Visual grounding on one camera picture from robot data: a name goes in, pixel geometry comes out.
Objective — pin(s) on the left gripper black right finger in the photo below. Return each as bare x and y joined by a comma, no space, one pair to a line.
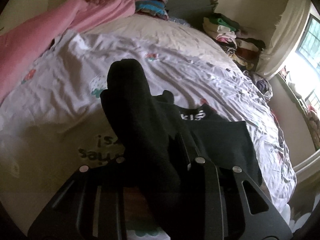
222,195

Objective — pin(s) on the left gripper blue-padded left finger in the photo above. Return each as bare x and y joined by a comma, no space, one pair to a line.
89,205

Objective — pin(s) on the black sweater with orange print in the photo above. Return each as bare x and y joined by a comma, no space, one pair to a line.
147,125

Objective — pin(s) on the floral bag with clothes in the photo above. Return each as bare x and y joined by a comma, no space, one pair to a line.
262,85

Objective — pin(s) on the pile of folded clothes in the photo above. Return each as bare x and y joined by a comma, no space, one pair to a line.
242,47

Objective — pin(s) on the striped blue folded clothes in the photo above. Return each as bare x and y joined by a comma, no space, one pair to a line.
154,8

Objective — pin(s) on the white strawberry bear duvet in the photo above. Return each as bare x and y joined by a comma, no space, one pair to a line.
52,121

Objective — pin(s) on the cluttered windowsill items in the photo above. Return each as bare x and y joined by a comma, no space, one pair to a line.
302,86

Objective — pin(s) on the pink fleece blanket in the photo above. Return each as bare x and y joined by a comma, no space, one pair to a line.
22,45

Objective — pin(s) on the beige bed sheet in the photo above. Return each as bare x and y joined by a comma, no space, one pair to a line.
172,35

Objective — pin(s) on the window with grille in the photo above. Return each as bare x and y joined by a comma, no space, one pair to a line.
309,45

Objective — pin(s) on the cream curtain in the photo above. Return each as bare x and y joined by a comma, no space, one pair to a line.
284,39

